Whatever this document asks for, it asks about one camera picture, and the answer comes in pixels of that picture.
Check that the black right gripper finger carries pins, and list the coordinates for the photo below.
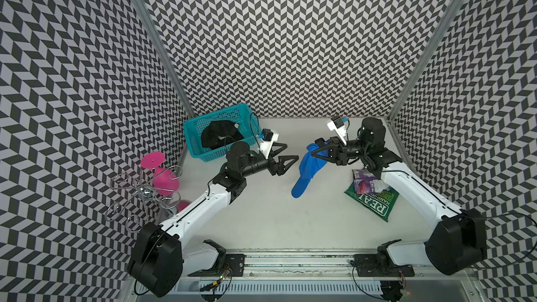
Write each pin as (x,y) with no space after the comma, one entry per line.
(328,144)
(324,155)

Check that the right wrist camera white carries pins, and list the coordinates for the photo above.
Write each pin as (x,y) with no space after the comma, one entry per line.
(338,124)

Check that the purple snack packet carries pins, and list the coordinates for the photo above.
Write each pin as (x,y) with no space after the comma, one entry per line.
(366,183)

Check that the pink goblet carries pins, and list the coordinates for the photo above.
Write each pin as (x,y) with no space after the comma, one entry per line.
(164,180)

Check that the blue baseball cap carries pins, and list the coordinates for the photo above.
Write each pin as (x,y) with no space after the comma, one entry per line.
(308,168)

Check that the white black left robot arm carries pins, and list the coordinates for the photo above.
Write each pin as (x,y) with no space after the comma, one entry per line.
(161,257)

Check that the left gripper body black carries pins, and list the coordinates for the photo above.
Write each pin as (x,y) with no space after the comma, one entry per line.
(269,164)

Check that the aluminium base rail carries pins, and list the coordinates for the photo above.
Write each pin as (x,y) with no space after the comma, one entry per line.
(264,275)

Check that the aluminium corner post right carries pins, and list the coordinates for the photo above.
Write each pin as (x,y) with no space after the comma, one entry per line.
(440,31)

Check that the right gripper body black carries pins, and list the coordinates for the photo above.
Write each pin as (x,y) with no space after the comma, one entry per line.
(342,152)

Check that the aluminium corner post left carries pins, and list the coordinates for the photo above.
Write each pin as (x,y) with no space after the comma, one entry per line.
(152,32)

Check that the green snack bag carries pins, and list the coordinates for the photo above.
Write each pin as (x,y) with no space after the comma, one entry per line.
(380,204)

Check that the teal plastic basket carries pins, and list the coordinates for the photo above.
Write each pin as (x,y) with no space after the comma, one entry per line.
(249,127)

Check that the black baseball cap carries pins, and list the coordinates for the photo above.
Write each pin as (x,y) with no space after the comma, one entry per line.
(220,133)

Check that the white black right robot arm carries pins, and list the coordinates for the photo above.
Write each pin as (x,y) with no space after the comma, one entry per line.
(458,238)

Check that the silver wire rack stand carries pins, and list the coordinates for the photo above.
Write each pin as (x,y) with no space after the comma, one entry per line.
(140,194)

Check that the aluminium corner post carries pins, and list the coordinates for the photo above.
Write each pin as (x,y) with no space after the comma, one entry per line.
(152,32)
(440,31)

